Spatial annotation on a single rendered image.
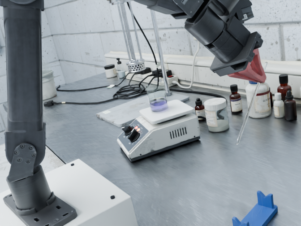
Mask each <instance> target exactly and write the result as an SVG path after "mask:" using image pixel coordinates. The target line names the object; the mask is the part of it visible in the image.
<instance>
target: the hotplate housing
mask: <svg viewBox="0 0 301 226"><path fill-rule="evenodd" d="M136 119H137V120H138V121H139V122H140V123H141V124H142V125H143V126H144V127H145V128H146V129H147V130H148V131H149V132H148V133H147V134H146V135H145V136H144V137H143V138H142V139H141V140H140V141H139V142H138V143H137V144H136V145H135V146H134V147H133V148H132V149H131V150H130V151H129V152H128V151H127V149H126V148H125V147H124V145H123V144H122V143H121V141H120V140H119V139H117V142H118V144H119V146H120V147H121V148H122V150H123V151H124V153H125V154H126V156H127V157H128V158H129V159H130V161H131V162H132V161H136V160H139V159H142V158H144V157H147V156H151V155H154V154H157V153H159V152H163V151H165V150H168V149H171V148H174V147H177V146H180V145H183V144H186V143H189V142H192V141H195V140H198V139H200V134H201V133H200V128H199V122H198V117H197V116H196V115H195V114H193V113H189V114H186V115H183V116H180V117H176V118H173V119H170V120H167V121H164V122H160V123H157V124H151V123H150V122H148V121H147V120H146V119H145V118H144V117H143V116H139V117H138V118H136Z"/></svg>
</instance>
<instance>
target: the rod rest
mask: <svg viewBox="0 0 301 226"><path fill-rule="evenodd" d="M257 198H258V203H257V204H256V205H255V206H254V207H253V208H252V209H251V210H250V211H249V213H248V214H247V215H246V216H245V217H244V218H243V219H242V220H241V221H239V220H238V219H237V217H233V218H232V223H233V226H266V225H267V224H268V223H269V221H270V220H271V219H272V218H273V217H274V215H275V214H276V213H277V212H278V206H277V205H274V201H273V194H268V195H267V196H265V195H264V194H263V193H262V192H261V191H257Z"/></svg>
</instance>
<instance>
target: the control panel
mask: <svg viewBox="0 0 301 226"><path fill-rule="evenodd" d="M130 126H133V127H134V129H135V127H137V128H136V129H135V130H136V131H137V130H138V129H140V130H139V131H137V132H139V133H140V136H139V138H138V139H137V140H136V141H135V142H133V143H132V142H130V140H129V139H128V136H129V135H128V136H125V132H124V131H123V132H122V133H121V134H120V135H119V136H118V139H119V140H120V141H121V143H122V144H123V145H124V147H125V148H126V149H127V151H128V152H129V151H130V150H131V149H132V148H133V147H134V146H135V145H136V144H137V143H138V142H139V141H140V140H141V139H142V138H143V137H144V136H145V135H146V134H147V133H148V132H149V131H148V130H147V129H146V128H145V127H144V126H143V125H142V124H141V123H140V122H139V121H138V120H137V119H135V120H134V121H133V122H132V123H131V124H130Z"/></svg>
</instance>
